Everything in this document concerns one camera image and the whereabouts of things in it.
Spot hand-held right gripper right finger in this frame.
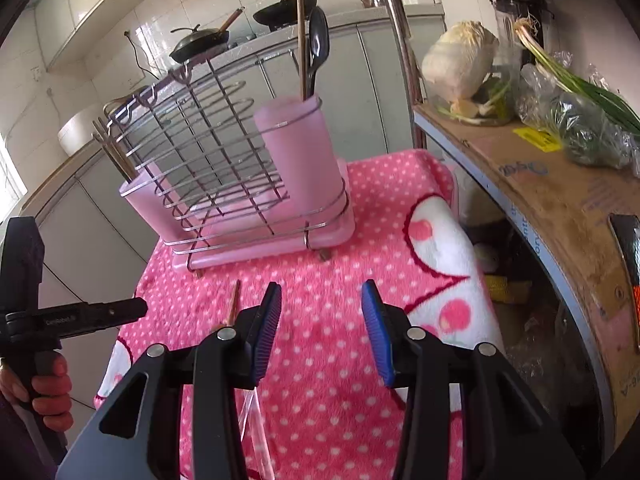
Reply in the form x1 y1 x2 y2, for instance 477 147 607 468
361 280 587 480

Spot pink plastic drip tray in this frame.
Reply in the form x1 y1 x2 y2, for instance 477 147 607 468
172 157 357 271

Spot black frying pan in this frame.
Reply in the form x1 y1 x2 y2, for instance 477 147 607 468
251 0 318 28

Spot pink polka dot blanket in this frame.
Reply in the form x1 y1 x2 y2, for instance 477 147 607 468
92 149 506 480

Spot glass bowl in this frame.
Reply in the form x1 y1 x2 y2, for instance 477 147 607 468
432 42 521 126

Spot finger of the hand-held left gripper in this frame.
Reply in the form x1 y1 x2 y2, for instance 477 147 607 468
90 297 149 317
90 311 147 330

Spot dark wooden chopstick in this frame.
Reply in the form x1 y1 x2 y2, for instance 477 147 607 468
102 125 141 175

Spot white rice cooker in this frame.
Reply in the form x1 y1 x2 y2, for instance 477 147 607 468
57 105 108 158

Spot black power cable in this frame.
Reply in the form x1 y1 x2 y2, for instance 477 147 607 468
122 30 151 78

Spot brown wooden chopstick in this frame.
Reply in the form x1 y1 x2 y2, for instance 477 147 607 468
91 119 132 181
225 280 243 328
297 0 308 101
97 116 137 177

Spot napa cabbage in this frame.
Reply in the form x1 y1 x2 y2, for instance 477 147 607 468
421 21 501 101

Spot yellow packet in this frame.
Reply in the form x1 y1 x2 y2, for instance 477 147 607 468
487 275 533 306

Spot metal shelving unit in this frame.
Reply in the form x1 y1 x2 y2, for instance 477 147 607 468
372 0 640 480

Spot orange and black tool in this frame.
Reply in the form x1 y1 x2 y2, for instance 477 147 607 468
607 212 640 356

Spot window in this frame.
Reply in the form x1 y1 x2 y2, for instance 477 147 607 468
0 135 28 211

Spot brown cardboard sheet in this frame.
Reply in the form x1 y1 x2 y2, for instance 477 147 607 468
415 102 640 411

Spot black blender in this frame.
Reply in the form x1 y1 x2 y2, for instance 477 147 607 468
489 0 556 76

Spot black plastic spoon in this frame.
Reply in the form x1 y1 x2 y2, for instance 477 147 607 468
299 5 331 101

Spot green onions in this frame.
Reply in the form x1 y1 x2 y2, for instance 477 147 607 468
515 17 640 133

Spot ginger piece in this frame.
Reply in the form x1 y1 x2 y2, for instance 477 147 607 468
450 99 493 122

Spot clear plastic spoon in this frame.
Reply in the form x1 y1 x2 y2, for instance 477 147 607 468
240 389 266 466

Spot metal wire utensil rack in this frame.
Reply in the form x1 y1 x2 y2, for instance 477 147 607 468
102 47 351 271

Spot black wok with lid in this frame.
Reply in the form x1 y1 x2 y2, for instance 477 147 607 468
169 7 246 63

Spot white wall cabinet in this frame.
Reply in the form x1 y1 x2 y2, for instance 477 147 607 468
45 0 166 73

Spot plastic bag of greens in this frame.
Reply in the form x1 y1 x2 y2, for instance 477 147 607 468
515 50 640 176

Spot person's left hand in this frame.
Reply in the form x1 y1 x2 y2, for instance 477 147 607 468
0 352 74 432

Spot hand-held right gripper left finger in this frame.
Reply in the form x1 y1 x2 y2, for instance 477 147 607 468
62 281 283 480

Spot pink plastic utensil cup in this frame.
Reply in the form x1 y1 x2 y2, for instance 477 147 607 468
119 167 201 246
252 94 346 231

